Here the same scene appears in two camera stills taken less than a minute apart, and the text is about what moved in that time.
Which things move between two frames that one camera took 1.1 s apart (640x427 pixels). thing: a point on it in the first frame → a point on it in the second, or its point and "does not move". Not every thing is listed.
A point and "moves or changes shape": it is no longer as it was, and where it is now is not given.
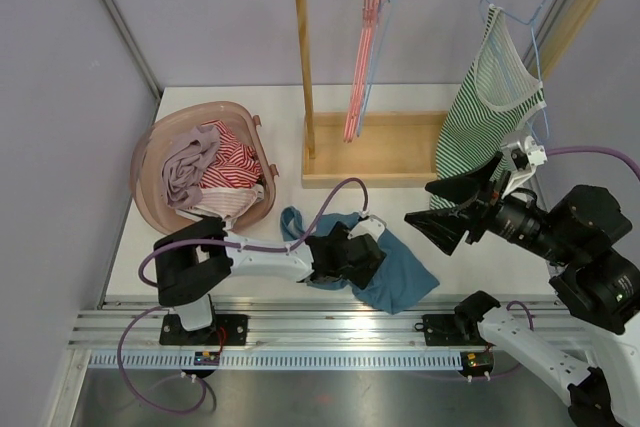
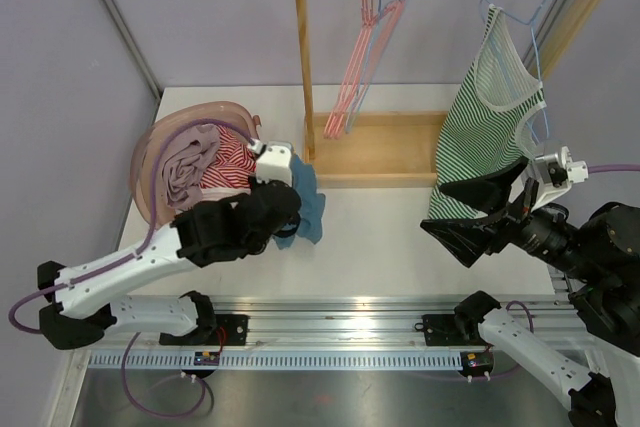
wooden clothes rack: (399, 149) does not move
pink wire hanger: (362, 52) moves or changes shape
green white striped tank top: (496, 92) does not move
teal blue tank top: (400, 276) → (312, 202)
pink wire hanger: (367, 52) moves or changes shape
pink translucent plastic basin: (147, 154) does not move
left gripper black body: (359, 277) → (293, 220)
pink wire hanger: (365, 45) moves or changes shape
